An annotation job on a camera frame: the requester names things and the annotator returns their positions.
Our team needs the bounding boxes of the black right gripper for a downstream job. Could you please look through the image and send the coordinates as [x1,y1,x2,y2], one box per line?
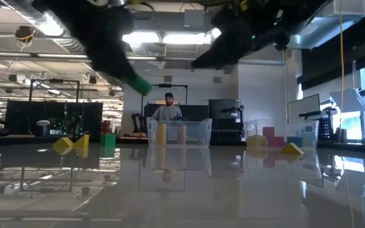
[191,0,300,69]

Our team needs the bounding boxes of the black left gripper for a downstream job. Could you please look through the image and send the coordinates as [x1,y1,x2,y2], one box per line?
[32,0,139,84]

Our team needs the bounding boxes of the green cube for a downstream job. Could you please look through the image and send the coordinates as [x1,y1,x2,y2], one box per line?
[100,134,117,148]

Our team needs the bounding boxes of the yellow triangular prism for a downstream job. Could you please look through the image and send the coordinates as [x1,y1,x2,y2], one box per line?
[279,142,305,156]
[52,136,74,148]
[73,134,91,149]

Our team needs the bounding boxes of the yellow cylinder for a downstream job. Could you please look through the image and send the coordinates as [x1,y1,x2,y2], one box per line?
[155,123,168,146]

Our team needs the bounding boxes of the tan cylinder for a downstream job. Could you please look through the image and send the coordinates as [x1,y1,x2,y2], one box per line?
[176,124,188,146]

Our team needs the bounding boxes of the red cube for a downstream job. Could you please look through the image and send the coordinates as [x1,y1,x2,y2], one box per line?
[262,126,276,148]

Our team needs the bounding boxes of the small yellow block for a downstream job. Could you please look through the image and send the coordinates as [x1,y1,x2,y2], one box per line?
[246,135,268,148]

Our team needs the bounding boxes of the blue cube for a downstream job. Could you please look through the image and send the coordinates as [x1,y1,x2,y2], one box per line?
[286,136,304,148]

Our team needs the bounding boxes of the grey ceiling junction box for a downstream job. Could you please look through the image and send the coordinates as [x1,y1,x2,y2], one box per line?
[184,9,206,29]

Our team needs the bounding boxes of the grey ceiling pipe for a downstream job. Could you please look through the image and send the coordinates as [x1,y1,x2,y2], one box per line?
[0,51,287,67]

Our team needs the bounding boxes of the black partition panel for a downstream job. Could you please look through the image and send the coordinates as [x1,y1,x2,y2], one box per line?
[65,101,104,140]
[4,99,68,136]
[143,103,209,134]

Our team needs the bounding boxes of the black equipment cabinet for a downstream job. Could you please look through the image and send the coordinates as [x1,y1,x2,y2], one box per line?
[207,98,246,146]

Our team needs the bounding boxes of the person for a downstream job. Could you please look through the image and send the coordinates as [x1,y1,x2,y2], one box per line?
[150,92,183,122]

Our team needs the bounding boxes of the clear plastic bin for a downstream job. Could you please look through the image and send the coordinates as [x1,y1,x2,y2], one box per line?
[146,117,214,148]
[245,118,320,149]

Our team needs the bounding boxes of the white display panel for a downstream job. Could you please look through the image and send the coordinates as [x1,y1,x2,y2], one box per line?
[286,93,321,124]

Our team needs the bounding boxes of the black crate rack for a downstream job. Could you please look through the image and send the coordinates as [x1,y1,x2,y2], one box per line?
[317,107,340,143]

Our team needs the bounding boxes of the white shade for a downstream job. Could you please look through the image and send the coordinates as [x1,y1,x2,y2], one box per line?
[329,87,365,114]

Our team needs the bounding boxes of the black stand frame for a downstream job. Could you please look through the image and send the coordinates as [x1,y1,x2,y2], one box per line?
[140,83,189,105]

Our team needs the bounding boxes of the ceiling cable reel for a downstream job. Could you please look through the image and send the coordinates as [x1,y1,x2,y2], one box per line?
[13,25,37,44]

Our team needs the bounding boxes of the white ventilation duct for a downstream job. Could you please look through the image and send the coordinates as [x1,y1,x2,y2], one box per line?
[283,0,365,51]

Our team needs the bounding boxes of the yellow hanging cable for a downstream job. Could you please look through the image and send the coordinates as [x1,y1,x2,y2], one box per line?
[338,0,345,143]

